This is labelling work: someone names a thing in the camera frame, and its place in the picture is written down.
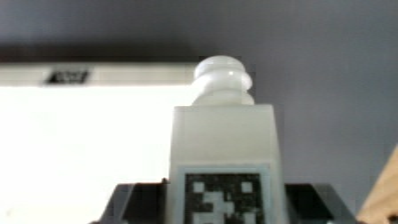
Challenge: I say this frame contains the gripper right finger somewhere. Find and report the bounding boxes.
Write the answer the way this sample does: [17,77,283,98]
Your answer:
[285,183,355,224]

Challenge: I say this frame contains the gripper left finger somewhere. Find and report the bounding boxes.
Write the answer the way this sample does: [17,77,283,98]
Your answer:
[88,181,168,224]

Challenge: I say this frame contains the white table leg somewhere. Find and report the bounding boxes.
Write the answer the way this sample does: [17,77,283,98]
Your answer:
[164,56,289,224]

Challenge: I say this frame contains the white square tabletop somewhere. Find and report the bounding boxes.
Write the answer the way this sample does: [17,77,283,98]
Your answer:
[0,62,195,224]

